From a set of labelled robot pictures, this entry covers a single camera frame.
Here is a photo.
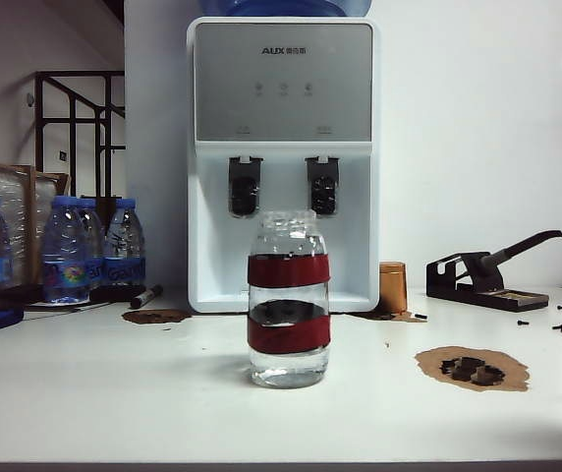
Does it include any white AUX water dispenser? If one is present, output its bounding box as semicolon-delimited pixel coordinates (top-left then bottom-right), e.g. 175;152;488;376
186;16;382;315

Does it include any copper cylindrical canister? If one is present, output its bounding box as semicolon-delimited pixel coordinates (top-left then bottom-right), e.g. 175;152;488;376
378;262;409;315

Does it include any blue water jug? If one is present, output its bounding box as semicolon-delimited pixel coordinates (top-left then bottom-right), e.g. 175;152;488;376
197;0;373;19

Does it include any large brown paper patch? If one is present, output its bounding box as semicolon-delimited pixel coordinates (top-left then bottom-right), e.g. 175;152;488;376
414;345;531;393

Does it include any black stair railing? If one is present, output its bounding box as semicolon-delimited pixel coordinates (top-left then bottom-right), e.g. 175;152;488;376
33;70;126;201

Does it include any black soldering iron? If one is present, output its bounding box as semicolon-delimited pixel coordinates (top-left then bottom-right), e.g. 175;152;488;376
484;228;562;270

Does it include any black soldering iron stand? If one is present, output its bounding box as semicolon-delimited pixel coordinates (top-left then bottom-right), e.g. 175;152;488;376
425;251;550;313

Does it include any dark brown round patch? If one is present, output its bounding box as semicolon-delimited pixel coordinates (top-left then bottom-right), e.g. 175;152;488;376
121;308;190;325

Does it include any wooden frame with plastic wrap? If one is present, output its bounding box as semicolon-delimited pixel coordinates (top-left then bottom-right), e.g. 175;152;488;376
0;164;72;287

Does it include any black cable with USB plug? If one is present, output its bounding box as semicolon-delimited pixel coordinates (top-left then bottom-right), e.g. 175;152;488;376
0;283;44;312

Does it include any black dispenser tap lever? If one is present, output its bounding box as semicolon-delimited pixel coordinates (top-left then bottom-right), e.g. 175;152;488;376
305;154;341;218
227;154;264;219

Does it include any clear bottle with red belts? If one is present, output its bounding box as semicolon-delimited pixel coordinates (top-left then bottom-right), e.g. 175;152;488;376
248;209;332;389

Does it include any black marker pen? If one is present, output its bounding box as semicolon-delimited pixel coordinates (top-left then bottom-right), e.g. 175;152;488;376
130;284;163;310

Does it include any thin brown flat patch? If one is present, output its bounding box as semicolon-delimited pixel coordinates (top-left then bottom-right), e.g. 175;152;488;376
349;309;428;325

